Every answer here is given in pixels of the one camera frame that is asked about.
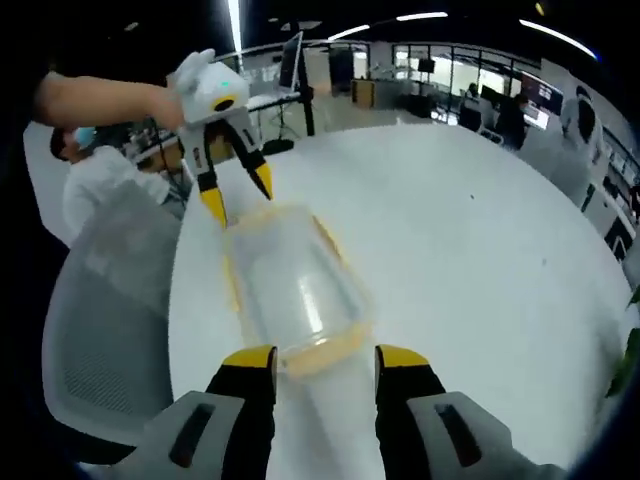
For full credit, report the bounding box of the grey mesh office chair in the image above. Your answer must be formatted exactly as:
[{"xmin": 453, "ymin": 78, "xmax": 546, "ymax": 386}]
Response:
[{"xmin": 41, "ymin": 187, "xmax": 189, "ymax": 449}]

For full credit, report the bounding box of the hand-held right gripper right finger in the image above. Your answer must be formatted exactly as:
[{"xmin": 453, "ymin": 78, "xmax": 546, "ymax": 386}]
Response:
[{"xmin": 374, "ymin": 344, "xmax": 569, "ymax": 480}]

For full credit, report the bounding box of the black cabinet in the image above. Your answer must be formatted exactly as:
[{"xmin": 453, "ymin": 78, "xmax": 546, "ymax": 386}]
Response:
[{"xmin": 329, "ymin": 43, "xmax": 354, "ymax": 96}]

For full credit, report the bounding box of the clear container with yellow buckles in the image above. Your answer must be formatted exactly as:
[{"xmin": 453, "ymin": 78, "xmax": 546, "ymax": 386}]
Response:
[{"xmin": 219, "ymin": 202, "xmax": 376, "ymax": 379}]

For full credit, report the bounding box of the red lit wall screen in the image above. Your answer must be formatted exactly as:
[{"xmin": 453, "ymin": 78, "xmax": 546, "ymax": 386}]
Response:
[{"xmin": 519, "ymin": 71, "xmax": 565, "ymax": 117}]

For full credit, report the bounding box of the white side desk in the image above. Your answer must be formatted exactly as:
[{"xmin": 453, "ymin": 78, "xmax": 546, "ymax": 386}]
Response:
[{"xmin": 244, "ymin": 89, "xmax": 304, "ymax": 114}]

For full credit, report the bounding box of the brown wooden cabinet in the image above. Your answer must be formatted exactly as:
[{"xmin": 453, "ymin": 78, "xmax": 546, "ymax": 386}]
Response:
[{"xmin": 349, "ymin": 78, "xmax": 376, "ymax": 107}]

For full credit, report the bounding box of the green potted plant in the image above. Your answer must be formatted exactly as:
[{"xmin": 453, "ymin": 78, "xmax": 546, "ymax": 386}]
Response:
[{"xmin": 603, "ymin": 284, "xmax": 640, "ymax": 400}]

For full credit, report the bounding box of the black computer monitor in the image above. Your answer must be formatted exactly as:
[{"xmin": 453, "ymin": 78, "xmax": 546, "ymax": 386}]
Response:
[{"xmin": 277, "ymin": 29, "xmax": 305, "ymax": 92}]

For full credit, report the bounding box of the black monitor stand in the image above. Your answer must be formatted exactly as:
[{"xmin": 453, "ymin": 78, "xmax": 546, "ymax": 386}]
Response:
[{"xmin": 262, "ymin": 82, "xmax": 317, "ymax": 157}]

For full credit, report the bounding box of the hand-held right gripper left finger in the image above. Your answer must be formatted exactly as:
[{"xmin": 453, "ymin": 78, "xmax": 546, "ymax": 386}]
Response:
[{"xmin": 124, "ymin": 344, "xmax": 280, "ymax": 480}]

